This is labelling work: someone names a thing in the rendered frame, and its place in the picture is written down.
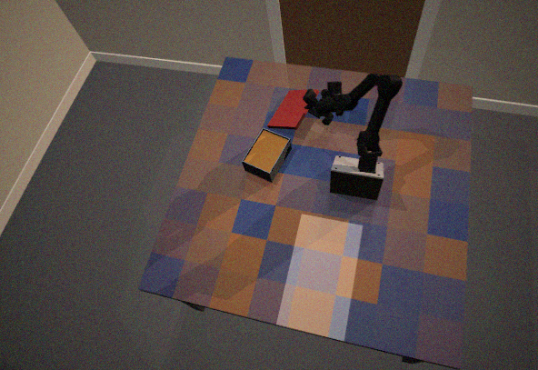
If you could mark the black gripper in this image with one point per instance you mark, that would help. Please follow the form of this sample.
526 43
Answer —
317 108

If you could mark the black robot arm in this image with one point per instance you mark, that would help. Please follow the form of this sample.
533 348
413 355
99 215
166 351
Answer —
388 87

